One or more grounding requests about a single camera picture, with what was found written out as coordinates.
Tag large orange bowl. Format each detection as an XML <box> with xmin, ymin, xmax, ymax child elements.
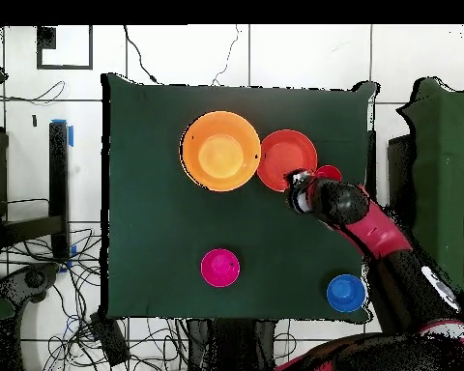
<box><xmin>178</xmin><ymin>110</ymin><xmax>263</xmax><ymax>193</ymax></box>

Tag small dark blue bowl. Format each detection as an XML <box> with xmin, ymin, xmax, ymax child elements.
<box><xmin>326</xmin><ymin>273</ymin><xmax>368</xmax><ymax>314</ymax></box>

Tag tangled floor cables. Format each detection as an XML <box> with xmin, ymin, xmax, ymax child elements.
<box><xmin>0</xmin><ymin>227</ymin><xmax>194</xmax><ymax>371</ymax></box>

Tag orange-red shallow bowl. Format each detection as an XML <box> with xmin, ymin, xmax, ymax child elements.
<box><xmin>256</xmin><ymin>128</ymin><xmax>319</xmax><ymax>193</ymax></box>

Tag black office chair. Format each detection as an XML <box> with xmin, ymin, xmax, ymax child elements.
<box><xmin>0</xmin><ymin>262</ymin><xmax>61</xmax><ymax>310</ymax></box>

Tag dark green table cloth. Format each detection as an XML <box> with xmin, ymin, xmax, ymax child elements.
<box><xmin>100</xmin><ymin>72</ymin><xmax>380</xmax><ymax>323</ymax></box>

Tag red cup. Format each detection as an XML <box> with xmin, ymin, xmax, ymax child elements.
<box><xmin>314</xmin><ymin>164</ymin><xmax>343</xmax><ymax>183</ymax></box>

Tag small crimson bowl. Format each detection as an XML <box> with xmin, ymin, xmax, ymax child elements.
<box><xmin>200</xmin><ymin>247</ymin><xmax>242</xmax><ymax>288</ymax></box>

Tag black square tape outline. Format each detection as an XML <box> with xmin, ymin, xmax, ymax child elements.
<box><xmin>36</xmin><ymin>24</ymin><xmax>94</xmax><ymax>71</ymax></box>

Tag black power brick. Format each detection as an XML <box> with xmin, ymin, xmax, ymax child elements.
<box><xmin>90</xmin><ymin>311</ymin><xmax>131</xmax><ymax>367</ymax></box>

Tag black metal frame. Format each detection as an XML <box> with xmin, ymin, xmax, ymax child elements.
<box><xmin>0</xmin><ymin>121</ymin><xmax>71</xmax><ymax>264</ymax></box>
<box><xmin>386</xmin><ymin>132</ymin><xmax>415</xmax><ymax>229</ymax></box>

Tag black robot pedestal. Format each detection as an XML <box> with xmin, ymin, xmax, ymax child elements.
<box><xmin>185</xmin><ymin>318</ymin><xmax>277</xmax><ymax>371</ymax></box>

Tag thin black floor cable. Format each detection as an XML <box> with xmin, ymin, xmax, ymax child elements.
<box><xmin>0</xmin><ymin>79</ymin><xmax>66</xmax><ymax>105</ymax></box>
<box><xmin>212</xmin><ymin>24</ymin><xmax>241</xmax><ymax>86</ymax></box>
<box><xmin>123</xmin><ymin>24</ymin><xmax>159</xmax><ymax>84</ymax></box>

